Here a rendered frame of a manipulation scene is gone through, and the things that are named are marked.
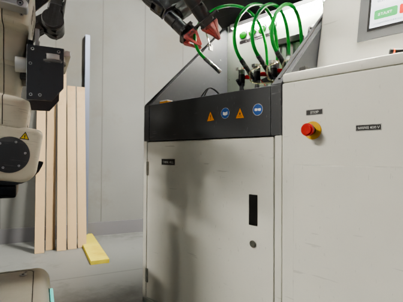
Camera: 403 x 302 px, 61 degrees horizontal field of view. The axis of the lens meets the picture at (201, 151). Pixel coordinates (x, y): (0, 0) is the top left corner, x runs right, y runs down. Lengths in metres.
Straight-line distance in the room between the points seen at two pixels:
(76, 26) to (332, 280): 2.97
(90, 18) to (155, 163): 2.22
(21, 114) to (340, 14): 1.11
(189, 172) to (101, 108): 2.07
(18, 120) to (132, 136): 2.27
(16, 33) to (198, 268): 1.00
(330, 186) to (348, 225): 0.11
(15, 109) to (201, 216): 0.71
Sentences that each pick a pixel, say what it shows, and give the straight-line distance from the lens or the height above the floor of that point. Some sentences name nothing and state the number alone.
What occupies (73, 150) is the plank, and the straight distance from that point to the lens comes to 2.97.
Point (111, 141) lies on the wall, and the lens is 3.27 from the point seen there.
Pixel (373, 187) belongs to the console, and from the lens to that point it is 0.96.
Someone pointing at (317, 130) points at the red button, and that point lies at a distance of 1.01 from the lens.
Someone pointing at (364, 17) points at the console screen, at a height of 1.19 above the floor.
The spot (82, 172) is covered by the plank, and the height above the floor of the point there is 0.58.
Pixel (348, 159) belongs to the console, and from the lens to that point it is 0.98.
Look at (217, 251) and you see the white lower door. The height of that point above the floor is 0.38.
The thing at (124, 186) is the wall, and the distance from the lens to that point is 3.31.
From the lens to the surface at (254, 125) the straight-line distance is 1.13.
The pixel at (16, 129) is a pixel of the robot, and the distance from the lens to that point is 1.12.
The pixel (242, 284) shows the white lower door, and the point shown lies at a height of 0.30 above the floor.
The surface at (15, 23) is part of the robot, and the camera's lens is 1.16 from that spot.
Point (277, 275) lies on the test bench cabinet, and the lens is 1.13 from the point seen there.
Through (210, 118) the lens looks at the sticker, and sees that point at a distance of 1.25.
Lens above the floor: 0.72
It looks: 1 degrees up
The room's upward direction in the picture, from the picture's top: straight up
